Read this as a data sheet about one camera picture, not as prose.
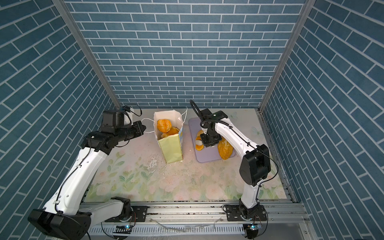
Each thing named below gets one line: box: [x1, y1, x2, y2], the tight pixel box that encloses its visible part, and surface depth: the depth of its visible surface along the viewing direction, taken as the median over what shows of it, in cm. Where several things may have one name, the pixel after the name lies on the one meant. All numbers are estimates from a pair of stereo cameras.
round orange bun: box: [195, 144, 205, 151], surface depth 97 cm
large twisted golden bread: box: [160, 126, 180, 138], surface depth 89 cm
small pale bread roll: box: [157, 119, 172, 133], surface depth 90 cm
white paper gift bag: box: [153, 109, 183, 164], surface depth 85 cm
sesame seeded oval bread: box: [217, 136, 234, 160], surface depth 93 cm
